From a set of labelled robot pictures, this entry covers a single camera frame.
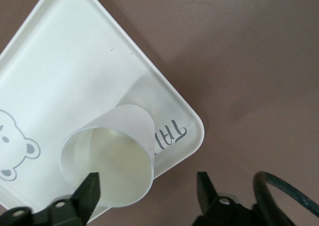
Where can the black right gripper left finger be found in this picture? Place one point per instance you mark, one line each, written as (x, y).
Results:
(87, 193)

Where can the white tray with bear print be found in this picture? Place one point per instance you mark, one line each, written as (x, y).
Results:
(62, 61)

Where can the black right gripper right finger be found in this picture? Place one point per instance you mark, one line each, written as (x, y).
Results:
(205, 193)

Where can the white plastic cup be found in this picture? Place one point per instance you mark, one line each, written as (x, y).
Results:
(112, 161)

